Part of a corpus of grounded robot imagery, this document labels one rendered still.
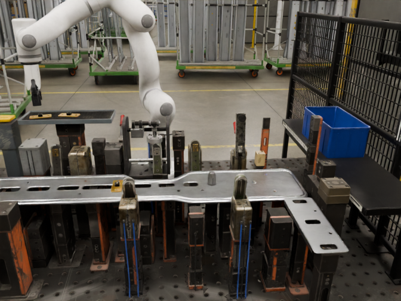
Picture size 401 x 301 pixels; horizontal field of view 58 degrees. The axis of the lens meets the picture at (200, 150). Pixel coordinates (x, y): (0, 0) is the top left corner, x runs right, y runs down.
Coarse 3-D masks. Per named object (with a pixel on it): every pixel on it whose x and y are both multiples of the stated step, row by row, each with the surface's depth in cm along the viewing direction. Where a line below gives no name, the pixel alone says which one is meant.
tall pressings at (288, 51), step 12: (336, 0) 799; (348, 0) 801; (288, 12) 842; (312, 12) 844; (324, 12) 822; (336, 12) 803; (348, 12) 807; (288, 24) 849; (324, 24) 857; (336, 24) 811; (288, 36) 835; (312, 36) 859; (324, 36) 864; (288, 48) 841; (300, 48) 849; (312, 48) 852
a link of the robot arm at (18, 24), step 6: (18, 18) 136; (24, 18) 136; (30, 18) 137; (18, 24) 133; (24, 24) 133; (30, 24) 135; (18, 30) 133; (18, 48) 137; (18, 54) 138; (24, 54) 137; (30, 54) 138; (36, 54) 139
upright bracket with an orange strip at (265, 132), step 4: (264, 120) 140; (268, 120) 141; (264, 124) 141; (268, 124) 141; (264, 128) 142; (268, 128) 142; (264, 132) 142; (268, 132) 142; (264, 136) 143; (268, 136) 143; (268, 140) 144; (264, 144) 146; (268, 144) 144; (260, 148) 146; (264, 148) 145; (264, 152) 146; (264, 164) 148; (264, 168) 149; (260, 204) 155; (260, 208) 156; (260, 212) 157; (260, 216) 158; (260, 220) 158; (260, 224) 159
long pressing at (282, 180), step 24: (0, 192) 125; (24, 192) 125; (48, 192) 125; (72, 192) 125; (96, 192) 125; (120, 192) 126; (144, 192) 126; (168, 192) 126; (192, 192) 126; (216, 192) 126; (264, 192) 127; (288, 192) 127
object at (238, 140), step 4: (236, 116) 139; (240, 116) 137; (244, 116) 137; (236, 120) 140; (240, 120) 137; (244, 120) 137; (236, 124) 140; (240, 124) 141; (244, 124) 140; (236, 128) 140; (240, 128) 141; (244, 128) 141; (236, 132) 141; (240, 132) 142; (244, 132) 141; (236, 136) 141; (240, 136) 142; (244, 136) 141; (236, 140) 141; (240, 140) 143; (244, 140) 142; (236, 144) 142; (240, 144) 143; (244, 144) 142; (236, 148) 142; (244, 148) 142; (236, 152) 143; (244, 152) 143; (236, 156) 143; (244, 156) 143
